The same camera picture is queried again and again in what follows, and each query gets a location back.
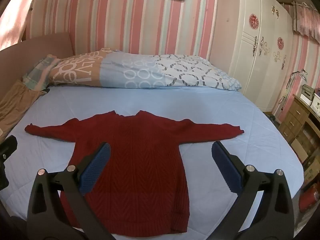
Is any desk lamp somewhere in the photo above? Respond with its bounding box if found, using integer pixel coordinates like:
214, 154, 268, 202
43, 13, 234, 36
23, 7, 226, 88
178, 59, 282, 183
281, 69, 308, 110

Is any white wardrobe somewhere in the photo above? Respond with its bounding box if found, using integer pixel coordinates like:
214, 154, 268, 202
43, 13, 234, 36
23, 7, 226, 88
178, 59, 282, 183
229, 0, 294, 112

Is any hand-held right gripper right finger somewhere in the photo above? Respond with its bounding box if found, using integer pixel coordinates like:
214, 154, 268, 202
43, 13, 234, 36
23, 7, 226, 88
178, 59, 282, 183
210, 141, 295, 240

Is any grey storage box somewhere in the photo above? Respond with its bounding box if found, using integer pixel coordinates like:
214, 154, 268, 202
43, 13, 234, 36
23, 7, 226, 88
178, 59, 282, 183
300, 84, 315, 103

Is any folded patterned duvet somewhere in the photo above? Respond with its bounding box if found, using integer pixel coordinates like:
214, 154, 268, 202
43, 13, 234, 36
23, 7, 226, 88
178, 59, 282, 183
47, 47, 242, 92

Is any brown cloth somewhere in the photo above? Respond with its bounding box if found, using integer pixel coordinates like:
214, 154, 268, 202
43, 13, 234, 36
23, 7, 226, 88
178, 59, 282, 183
0, 80, 48, 140

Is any red bag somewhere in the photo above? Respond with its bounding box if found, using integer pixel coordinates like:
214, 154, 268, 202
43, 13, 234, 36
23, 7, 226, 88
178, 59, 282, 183
299, 182, 320, 212

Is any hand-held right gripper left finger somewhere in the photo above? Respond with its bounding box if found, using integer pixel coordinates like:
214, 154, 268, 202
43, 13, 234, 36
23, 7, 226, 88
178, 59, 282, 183
26, 142, 118, 240

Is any red knitted sweater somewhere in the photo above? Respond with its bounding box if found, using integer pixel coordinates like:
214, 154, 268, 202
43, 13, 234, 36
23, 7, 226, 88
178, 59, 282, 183
24, 110, 245, 237

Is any pink headboard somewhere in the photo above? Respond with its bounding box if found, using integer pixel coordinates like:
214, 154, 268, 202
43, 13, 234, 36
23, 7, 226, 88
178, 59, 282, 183
0, 31, 73, 85

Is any cardboard box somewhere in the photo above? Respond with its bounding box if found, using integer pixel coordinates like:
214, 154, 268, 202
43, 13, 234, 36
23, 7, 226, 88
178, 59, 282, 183
291, 127, 320, 190

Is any plaid pillow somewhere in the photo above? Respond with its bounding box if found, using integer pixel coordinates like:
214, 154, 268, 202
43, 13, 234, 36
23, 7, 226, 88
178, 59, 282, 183
22, 54, 62, 91

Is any pink curtain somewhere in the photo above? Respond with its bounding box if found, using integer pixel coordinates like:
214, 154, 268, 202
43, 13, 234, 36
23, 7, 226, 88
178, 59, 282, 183
291, 1, 320, 43

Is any wooden drawer cabinet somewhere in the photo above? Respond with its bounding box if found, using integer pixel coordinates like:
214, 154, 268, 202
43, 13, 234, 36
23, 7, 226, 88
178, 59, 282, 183
277, 94, 320, 145

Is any bed with light blue sheet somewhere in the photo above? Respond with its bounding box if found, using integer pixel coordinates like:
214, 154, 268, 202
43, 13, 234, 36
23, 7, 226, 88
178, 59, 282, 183
0, 84, 304, 240

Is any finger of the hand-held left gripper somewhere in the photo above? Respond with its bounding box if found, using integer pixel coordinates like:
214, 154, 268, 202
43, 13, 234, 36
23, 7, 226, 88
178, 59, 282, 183
0, 159, 9, 191
0, 135, 18, 159

